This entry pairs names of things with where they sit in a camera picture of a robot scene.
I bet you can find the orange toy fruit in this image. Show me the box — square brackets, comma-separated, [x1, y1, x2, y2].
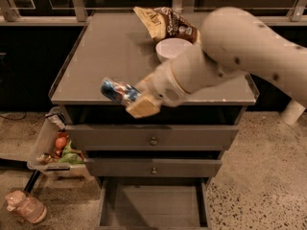
[55, 137, 67, 150]

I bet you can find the clear plastic bin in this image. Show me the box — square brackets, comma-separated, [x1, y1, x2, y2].
[27, 106, 89, 177]

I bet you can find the bottom grey drawer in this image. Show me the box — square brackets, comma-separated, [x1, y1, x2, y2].
[95, 177, 213, 230]

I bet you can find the grey drawer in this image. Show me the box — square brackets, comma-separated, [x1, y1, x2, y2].
[95, 177, 213, 230]
[67, 125, 239, 151]
[85, 158, 222, 177]

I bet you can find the black cable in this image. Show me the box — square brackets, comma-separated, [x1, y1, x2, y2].
[0, 111, 28, 122]

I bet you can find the green toy vegetable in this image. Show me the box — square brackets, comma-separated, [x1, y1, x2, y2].
[57, 140, 83, 165]

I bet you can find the white bowl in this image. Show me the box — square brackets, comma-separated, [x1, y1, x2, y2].
[155, 38, 192, 62]

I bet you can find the redbull can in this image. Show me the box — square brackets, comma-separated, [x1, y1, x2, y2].
[101, 78, 141, 106]

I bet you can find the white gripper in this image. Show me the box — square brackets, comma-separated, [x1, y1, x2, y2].
[126, 60, 188, 119]

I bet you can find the white robot leg post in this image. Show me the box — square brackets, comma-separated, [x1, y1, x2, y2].
[281, 100, 305, 126]

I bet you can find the middle grey drawer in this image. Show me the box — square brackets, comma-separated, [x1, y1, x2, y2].
[85, 158, 222, 177]

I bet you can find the brown chip bag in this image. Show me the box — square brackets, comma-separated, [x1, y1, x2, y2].
[133, 7, 201, 44]

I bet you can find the grey drawer cabinet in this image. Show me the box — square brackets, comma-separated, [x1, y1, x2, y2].
[48, 11, 260, 230]

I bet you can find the pink water jug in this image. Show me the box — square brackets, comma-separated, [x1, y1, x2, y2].
[6, 190, 47, 224]

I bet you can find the top grey drawer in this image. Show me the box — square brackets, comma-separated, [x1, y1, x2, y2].
[67, 125, 239, 151]

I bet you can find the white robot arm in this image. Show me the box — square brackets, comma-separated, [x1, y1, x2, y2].
[126, 7, 307, 118]

